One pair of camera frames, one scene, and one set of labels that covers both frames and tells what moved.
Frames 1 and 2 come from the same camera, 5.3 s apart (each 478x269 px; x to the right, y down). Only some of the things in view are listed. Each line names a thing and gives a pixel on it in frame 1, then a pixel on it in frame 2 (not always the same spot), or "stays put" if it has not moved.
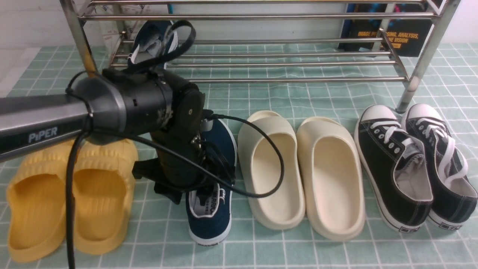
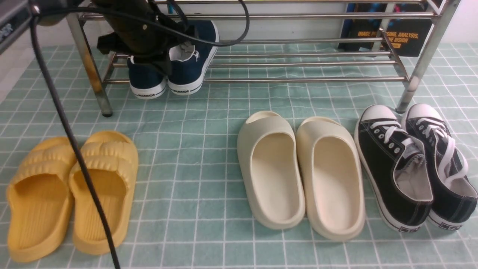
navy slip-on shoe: (209, 225) -> (189, 63)
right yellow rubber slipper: (103, 192) stays put
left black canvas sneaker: (398, 167) stays put
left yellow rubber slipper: (36, 199) stays put
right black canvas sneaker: (454, 194) stays put
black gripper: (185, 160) -> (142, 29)
